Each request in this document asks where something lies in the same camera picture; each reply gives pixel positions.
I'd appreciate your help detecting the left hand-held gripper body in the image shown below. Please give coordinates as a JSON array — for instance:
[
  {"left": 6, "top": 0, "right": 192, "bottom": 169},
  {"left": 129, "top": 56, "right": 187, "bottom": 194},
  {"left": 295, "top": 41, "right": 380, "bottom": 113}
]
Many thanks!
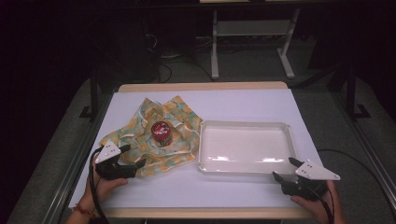
[{"left": 94, "top": 139, "right": 138, "bottom": 181}]

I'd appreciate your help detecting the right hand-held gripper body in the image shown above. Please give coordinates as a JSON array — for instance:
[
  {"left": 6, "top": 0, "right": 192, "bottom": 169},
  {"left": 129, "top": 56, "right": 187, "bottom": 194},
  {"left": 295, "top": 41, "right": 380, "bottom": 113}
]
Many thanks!
[{"left": 280, "top": 159, "right": 341, "bottom": 201}]

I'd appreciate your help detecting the red round can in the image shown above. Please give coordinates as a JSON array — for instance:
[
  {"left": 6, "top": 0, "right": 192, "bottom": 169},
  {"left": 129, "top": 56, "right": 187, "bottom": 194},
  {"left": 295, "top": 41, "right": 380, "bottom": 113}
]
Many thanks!
[{"left": 150, "top": 120, "right": 174, "bottom": 148}]

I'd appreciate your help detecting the white plastic tray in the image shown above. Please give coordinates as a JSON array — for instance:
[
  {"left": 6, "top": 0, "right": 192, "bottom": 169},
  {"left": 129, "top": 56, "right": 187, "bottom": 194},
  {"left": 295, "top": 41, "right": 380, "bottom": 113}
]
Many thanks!
[
  {"left": 68, "top": 88, "right": 325, "bottom": 210},
  {"left": 196, "top": 119, "right": 299, "bottom": 175}
]

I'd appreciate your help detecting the yellow green patterned cloth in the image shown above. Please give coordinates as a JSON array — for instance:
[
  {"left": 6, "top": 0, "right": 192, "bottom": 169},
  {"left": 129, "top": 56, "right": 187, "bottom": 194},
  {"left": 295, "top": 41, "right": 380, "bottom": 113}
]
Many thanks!
[{"left": 98, "top": 95, "right": 204, "bottom": 178}]

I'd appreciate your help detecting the person's right hand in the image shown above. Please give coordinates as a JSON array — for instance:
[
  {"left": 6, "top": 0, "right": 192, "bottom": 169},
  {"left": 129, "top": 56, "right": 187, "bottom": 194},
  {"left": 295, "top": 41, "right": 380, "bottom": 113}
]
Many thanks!
[{"left": 290, "top": 180, "right": 344, "bottom": 220}]

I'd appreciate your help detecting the person's left hand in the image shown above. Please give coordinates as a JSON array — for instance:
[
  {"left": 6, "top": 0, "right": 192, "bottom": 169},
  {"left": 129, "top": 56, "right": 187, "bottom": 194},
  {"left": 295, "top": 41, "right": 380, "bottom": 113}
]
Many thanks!
[{"left": 81, "top": 167, "right": 129, "bottom": 210}]

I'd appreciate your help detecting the black metal stand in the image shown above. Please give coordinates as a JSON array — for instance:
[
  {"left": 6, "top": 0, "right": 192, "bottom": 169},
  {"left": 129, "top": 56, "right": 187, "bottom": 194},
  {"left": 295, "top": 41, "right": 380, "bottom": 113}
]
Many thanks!
[
  {"left": 78, "top": 74, "right": 101, "bottom": 121},
  {"left": 345, "top": 60, "right": 372, "bottom": 120}
]

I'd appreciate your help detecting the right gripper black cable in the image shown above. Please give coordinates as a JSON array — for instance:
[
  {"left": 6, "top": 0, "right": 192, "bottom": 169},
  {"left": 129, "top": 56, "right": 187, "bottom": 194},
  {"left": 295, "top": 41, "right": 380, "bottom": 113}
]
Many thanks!
[{"left": 306, "top": 186, "right": 336, "bottom": 224}]

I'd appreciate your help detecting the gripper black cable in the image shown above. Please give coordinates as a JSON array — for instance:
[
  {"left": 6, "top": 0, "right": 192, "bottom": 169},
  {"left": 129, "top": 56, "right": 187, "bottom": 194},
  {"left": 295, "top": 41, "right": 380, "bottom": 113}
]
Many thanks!
[
  {"left": 306, "top": 186, "right": 336, "bottom": 224},
  {"left": 89, "top": 147, "right": 110, "bottom": 224}
]

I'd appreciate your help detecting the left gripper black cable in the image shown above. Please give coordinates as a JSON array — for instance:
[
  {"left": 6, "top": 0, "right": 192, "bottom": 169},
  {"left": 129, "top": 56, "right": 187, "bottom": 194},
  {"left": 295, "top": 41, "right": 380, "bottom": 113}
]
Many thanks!
[{"left": 89, "top": 147, "right": 110, "bottom": 224}]

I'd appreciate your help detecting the black floor cable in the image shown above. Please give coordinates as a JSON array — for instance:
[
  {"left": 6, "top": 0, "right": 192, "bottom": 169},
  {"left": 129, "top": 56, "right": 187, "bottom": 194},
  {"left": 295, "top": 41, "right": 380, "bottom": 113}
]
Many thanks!
[
  {"left": 317, "top": 148, "right": 396, "bottom": 217},
  {"left": 158, "top": 59, "right": 217, "bottom": 84}
]

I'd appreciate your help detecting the red bead bracelet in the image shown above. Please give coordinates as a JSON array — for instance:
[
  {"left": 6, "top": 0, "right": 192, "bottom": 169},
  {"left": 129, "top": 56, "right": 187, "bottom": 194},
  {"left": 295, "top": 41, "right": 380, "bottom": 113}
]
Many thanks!
[{"left": 72, "top": 203, "right": 96, "bottom": 219}]

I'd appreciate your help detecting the white metal desk frame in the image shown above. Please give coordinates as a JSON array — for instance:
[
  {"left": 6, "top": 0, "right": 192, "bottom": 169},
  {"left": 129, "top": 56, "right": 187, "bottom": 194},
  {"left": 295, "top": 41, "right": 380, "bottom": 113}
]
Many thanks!
[{"left": 210, "top": 7, "right": 302, "bottom": 80}]

